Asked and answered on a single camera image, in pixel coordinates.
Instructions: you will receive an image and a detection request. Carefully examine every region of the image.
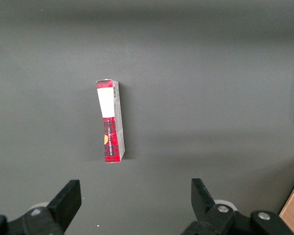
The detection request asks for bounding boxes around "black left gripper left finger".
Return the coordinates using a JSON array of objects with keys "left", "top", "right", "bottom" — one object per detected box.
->
[{"left": 0, "top": 179, "right": 82, "bottom": 235}]

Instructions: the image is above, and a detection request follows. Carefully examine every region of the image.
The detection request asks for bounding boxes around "red tartan cardboard box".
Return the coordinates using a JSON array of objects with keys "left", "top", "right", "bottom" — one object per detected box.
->
[{"left": 96, "top": 78, "right": 126, "bottom": 164}]

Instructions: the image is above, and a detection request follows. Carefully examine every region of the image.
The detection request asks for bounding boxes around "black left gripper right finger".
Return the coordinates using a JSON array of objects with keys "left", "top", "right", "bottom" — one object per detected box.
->
[{"left": 180, "top": 178, "right": 294, "bottom": 235}]

